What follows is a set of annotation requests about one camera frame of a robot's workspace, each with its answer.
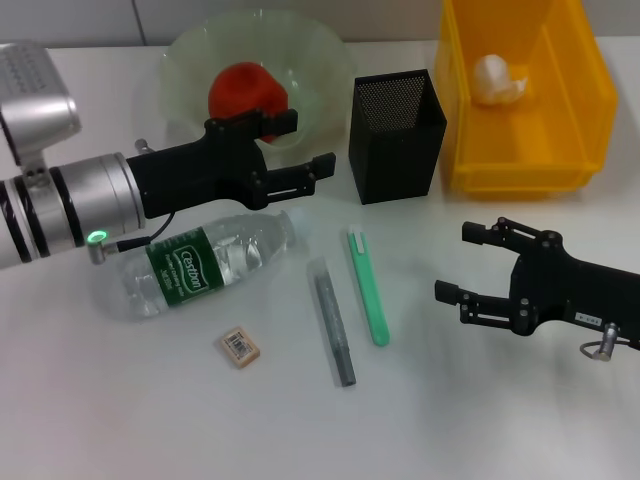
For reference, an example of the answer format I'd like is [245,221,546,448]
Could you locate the beige eraser with barcode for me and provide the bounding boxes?
[218,325,262,371]

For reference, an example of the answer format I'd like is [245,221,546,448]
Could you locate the white paper ball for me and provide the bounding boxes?
[472,53,531,106]

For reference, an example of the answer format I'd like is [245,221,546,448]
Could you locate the black mesh pen holder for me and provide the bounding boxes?
[348,68,448,206]

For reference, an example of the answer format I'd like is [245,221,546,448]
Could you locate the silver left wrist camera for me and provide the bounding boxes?
[0,42,83,169]

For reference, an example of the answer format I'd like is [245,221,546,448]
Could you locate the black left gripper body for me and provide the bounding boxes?
[126,116,270,220]

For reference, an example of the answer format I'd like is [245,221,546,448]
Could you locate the green pen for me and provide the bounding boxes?
[342,224,391,348]

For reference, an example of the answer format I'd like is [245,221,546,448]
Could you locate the left gripper cable with plug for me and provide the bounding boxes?
[88,138,176,264]

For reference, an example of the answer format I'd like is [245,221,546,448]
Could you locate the clear green-label water bottle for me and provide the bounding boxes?
[117,207,311,321]

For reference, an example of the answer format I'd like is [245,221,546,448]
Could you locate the yellow plastic bin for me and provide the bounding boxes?
[433,0,621,201]

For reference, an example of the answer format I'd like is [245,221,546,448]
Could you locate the grey pen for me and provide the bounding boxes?
[307,255,357,388]

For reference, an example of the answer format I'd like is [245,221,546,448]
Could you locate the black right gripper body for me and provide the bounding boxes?
[509,230,640,350]

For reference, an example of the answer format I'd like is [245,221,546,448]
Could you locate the gripper cable with plug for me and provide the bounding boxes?
[88,138,176,264]
[579,323,626,362]

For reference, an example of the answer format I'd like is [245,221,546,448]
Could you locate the right gripper cable with plug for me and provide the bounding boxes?
[579,323,626,362]

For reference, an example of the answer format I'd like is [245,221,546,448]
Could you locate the pale green glass fruit bowl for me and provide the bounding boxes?
[159,10,359,169]

